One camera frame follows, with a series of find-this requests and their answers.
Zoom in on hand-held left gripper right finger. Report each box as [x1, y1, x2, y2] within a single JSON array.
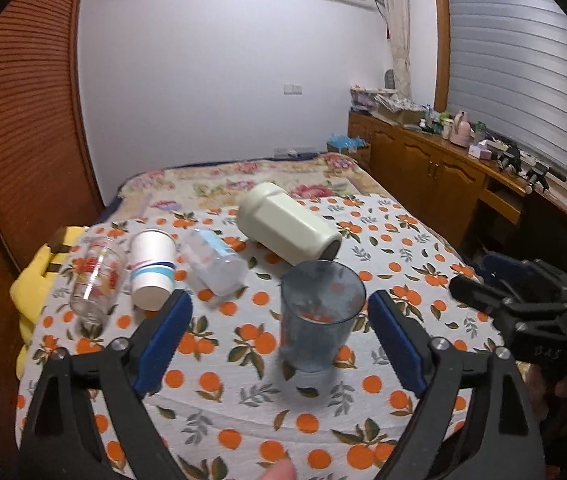
[[367, 289, 548, 480]]

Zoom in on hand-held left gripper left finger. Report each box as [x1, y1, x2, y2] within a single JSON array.
[[17, 289, 194, 480]]

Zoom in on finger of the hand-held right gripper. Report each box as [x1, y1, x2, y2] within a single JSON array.
[[449, 274, 517, 322], [477, 253, 567, 303]]

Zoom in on blue translucent plastic cup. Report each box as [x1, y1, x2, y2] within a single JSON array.
[[280, 259, 367, 374]]

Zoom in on white paper cup blue stripes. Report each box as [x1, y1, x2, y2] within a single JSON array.
[[128, 229, 176, 311]]

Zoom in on glass cup red print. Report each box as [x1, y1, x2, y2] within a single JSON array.
[[69, 235, 127, 325]]

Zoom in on clear plastic cup blue label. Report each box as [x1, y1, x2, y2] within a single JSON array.
[[182, 228, 247, 297]]

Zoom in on person's left hand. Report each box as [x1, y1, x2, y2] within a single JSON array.
[[258, 460, 298, 480]]

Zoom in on orange fruit print tablecloth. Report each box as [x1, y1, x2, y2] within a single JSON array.
[[16, 192, 508, 480]]

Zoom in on small black tripod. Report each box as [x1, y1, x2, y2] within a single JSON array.
[[497, 145, 523, 173], [526, 161, 554, 193]]

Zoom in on pink tissue box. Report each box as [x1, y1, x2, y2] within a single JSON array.
[[468, 140, 495, 161]]

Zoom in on wooden cabinet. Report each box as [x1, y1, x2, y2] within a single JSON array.
[[347, 111, 567, 262]]

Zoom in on yellow cloth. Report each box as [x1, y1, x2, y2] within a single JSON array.
[[10, 226, 90, 377]]

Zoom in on pink kettle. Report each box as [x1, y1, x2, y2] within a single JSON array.
[[449, 110, 473, 148]]

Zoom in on cream plastic jar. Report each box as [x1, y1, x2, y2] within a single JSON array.
[[236, 182, 343, 266]]

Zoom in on floral bed blanket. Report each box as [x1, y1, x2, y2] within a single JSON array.
[[116, 152, 389, 222]]

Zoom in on cardboard box with clutter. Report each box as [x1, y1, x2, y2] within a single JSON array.
[[350, 85, 427, 127]]

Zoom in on blue packets pile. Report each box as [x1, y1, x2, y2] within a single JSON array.
[[327, 133, 371, 154]]

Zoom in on grey window blinds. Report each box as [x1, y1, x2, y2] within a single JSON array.
[[444, 0, 567, 182]]

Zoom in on wooden louvered wardrobe door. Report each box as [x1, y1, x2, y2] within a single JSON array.
[[0, 0, 108, 466]]

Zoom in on cream curtain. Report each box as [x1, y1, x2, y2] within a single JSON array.
[[377, 0, 412, 107]]

